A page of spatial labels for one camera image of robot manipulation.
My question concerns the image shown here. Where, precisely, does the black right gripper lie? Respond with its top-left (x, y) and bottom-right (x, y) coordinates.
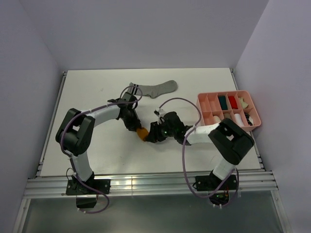
top-left (145, 119), bottom-right (176, 143)

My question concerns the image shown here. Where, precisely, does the grey striped sock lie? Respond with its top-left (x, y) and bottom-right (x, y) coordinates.
top-left (128, 80), bottom-right (178, 99)

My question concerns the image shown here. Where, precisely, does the mustard yellow striped sock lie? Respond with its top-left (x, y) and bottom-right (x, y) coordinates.
top-left (136, 127), bottom-right (149, 142)

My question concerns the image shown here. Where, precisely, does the dark green reindeer sock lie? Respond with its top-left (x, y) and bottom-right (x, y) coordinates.
top-left (218, 96), bottom-right (228, 110)

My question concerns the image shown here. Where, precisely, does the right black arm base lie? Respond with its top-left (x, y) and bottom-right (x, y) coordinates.
top-left (192, 172), bottom-right (240, 208)

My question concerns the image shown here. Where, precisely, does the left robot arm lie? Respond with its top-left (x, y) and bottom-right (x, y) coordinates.
top-left (55, 92), bottom-right (142, 194)

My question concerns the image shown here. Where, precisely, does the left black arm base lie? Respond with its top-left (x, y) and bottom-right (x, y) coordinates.
top-left (65, 177), bottom-right (111, 213)

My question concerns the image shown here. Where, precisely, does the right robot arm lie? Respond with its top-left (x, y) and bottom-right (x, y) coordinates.
top-left (144, 109), bottom-right (255, 189)

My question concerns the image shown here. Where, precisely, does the cream rolled sock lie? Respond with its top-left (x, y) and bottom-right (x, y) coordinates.
top-left (213, 116), bottom-right (221, 123)

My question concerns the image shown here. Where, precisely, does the pink divided organizer tray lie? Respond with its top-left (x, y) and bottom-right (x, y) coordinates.
top-left (197, 90), bottom-right (261, 132)

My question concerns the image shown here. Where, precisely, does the red rolled sock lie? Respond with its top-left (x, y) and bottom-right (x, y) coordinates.
top-left (228, 96), bottom-right (238, 109)

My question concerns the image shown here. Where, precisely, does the white rolled sock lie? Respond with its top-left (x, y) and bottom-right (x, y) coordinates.
top-left (234, 114), bottom-right (244, 127)

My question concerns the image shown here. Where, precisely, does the beige rolled sock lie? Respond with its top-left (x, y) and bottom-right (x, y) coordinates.
top-left (239, 97), bottom-right (249, 109)

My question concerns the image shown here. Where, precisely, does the black white striped sock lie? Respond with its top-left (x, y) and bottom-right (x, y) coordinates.
top-left (244, 112), bottom-right (254, 126)

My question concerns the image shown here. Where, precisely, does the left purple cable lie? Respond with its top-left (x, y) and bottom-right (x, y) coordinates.
top-left (59, 84), bottom-right (143, 214)

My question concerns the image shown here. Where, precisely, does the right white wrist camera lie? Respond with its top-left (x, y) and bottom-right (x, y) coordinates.
top-left (154, 107), bottom-right (167, 124)

